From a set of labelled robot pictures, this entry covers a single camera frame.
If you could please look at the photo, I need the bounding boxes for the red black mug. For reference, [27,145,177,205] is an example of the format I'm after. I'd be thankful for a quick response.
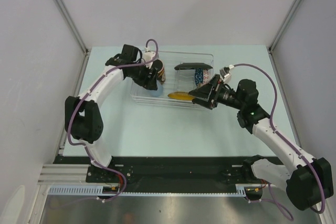
[152,59,166,84]

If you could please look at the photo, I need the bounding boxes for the light blue cup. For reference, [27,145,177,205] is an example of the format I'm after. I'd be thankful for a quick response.
[148,82,164,98]

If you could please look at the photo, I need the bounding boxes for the blue white patterned bowl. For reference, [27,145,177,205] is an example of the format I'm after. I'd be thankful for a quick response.
[194,68,211,88]

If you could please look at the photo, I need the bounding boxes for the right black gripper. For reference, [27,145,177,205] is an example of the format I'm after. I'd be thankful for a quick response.
[188,74,244,110]

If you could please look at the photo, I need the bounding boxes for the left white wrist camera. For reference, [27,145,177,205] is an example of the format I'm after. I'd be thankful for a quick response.
[142,47,159,68]

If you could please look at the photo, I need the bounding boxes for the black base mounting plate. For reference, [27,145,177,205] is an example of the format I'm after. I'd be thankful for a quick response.
[86,155,260,185]

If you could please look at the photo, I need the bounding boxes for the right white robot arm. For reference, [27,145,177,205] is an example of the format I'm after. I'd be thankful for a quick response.
[189,74,333,214]

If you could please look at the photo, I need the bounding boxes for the clear plastic dish rack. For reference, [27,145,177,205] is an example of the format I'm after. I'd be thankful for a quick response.
[130,51,214,110]

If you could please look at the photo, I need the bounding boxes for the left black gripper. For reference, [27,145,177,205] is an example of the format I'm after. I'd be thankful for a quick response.
[128,60,159,91]

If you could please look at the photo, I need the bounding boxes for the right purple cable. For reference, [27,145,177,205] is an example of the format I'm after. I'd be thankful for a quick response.
[229,62,328,221]

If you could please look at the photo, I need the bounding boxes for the slotted cable duct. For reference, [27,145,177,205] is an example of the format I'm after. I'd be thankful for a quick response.
[48,185,246,197]

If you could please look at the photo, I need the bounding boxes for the black floral square plate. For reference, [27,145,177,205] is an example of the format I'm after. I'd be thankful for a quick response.
[174,62,213,71]

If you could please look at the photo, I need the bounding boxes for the yellow round patterned plate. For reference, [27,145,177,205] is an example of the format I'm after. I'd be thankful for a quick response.
[167,91,194,101]

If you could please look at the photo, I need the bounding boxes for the aluminium frame rail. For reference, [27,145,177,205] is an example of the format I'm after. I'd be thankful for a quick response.
[38,164,89,185]

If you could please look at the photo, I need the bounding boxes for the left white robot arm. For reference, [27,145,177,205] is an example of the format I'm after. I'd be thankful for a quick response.
[65,45,159,182]

